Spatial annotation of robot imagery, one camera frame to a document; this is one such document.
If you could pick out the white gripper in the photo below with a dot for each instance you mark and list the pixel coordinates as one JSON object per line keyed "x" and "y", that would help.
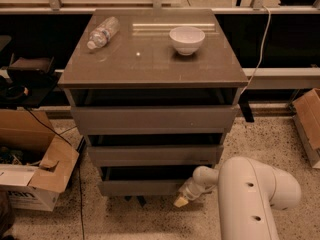
{"x": 192, "y": 190}

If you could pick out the grey bottom drawer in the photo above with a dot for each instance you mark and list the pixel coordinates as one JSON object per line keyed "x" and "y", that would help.
{"x": 144, "y": 180}

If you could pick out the grey drawer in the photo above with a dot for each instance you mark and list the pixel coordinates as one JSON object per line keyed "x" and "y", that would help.
{"x": 152, "y": 111}
{"x": 158, "y": 149}
{"x": 144, "y": 180}

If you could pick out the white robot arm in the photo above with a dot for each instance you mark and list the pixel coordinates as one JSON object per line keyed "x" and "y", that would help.
{"x": 248, "y": 192}

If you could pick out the grey middle drawer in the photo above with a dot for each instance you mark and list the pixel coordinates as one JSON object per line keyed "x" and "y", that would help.
{"x": 158, "y": 149}

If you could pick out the grey drawer cabinet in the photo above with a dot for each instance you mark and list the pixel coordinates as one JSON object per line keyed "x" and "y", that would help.
{"x": 141, "y": 55}

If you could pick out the grey top drawer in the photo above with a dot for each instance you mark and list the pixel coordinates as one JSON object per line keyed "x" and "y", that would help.
{"x": 152, "y": 111}

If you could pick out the open cardboard box left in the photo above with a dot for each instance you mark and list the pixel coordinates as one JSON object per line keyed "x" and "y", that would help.
{"x": 36, "y": 163}

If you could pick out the cardboard box right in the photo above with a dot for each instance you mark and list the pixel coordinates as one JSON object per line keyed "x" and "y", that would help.
{"x": 307, "y": 121}

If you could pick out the white ceramic bowl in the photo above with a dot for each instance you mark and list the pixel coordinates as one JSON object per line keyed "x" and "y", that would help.
{"x": 186, "y": 40}

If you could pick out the clear plastic water bottle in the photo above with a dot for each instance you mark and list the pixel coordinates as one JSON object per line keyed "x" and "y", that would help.
{"x": 102, "y": 34}

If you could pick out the black shelf with items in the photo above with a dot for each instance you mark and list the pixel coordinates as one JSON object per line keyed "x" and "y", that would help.
{"x": 29, "y": 81}

